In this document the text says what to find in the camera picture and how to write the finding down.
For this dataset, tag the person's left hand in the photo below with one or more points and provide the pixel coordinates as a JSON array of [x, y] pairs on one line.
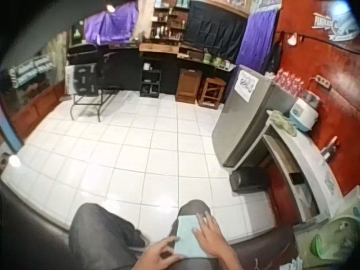
[[153, 257]]

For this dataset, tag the person's right hand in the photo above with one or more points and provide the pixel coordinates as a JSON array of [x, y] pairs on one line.
[[215, 242]]

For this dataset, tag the light blue cloth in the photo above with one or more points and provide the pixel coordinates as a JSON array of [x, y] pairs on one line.
[[189, 239]]

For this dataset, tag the person's legs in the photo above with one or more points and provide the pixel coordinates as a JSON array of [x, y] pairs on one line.
[[98, 225]]

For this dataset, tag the black speaker box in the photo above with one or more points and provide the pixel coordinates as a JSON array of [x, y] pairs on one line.
[[247, 180]]

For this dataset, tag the white counter cabinet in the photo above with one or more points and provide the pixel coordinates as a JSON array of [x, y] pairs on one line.
[[309, 166]]

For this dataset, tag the green electric fan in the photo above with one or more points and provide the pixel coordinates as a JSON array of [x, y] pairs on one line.
[[337, 236]]

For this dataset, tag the silver small refrigerator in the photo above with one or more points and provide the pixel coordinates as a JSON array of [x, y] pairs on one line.
[[247, 121]]

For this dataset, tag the green rag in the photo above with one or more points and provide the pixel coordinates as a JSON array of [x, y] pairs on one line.
[[282, 121]]

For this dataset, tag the brown wooden stool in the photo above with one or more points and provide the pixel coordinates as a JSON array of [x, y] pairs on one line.
[[211, 92]]

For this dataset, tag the white blue rice cooker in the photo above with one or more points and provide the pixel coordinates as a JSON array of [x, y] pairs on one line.
[[305, 114]]

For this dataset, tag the brown wooden cabinet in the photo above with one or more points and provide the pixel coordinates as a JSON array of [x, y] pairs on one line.
[[188, 85]]

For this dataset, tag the black open shelf unit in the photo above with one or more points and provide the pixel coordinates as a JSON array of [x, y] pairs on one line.
[[150, 81]]

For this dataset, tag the row of pink bottles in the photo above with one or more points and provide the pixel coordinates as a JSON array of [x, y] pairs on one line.
[[288, 81]]

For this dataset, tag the white printed board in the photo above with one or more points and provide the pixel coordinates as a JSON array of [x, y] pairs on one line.
[[80, 79]]

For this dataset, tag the white power strip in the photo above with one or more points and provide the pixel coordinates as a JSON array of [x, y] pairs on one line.
[[323, 82]]

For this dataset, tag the wooden counter with items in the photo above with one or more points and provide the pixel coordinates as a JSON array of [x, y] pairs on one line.
[[174, 50]]

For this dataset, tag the black hanging jacket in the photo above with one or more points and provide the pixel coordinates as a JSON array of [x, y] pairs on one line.
[[277, 52]]

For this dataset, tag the purple curtain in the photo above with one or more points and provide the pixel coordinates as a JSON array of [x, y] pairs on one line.
[[257, 42]]

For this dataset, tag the black hanging cloth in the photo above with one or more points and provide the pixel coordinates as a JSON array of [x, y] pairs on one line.
[[215, 25]]

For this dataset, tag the window with white lettering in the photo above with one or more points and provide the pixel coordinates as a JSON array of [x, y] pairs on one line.
[[28, 73]]

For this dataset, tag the wooden shelf with bottles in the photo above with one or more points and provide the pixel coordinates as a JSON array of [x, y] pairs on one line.
[[168, 22]]

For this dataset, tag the purple draped cloth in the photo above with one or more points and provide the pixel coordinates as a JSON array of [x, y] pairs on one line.
[[109, 25]]

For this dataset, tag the black metal frame chair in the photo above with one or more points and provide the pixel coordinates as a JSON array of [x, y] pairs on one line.
[[95, 73]]

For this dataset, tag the white wall lamp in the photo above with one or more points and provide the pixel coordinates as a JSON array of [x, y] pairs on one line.
[[292, 38]]

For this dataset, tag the white wall sign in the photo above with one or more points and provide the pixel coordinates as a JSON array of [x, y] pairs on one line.
[[337, 25]]

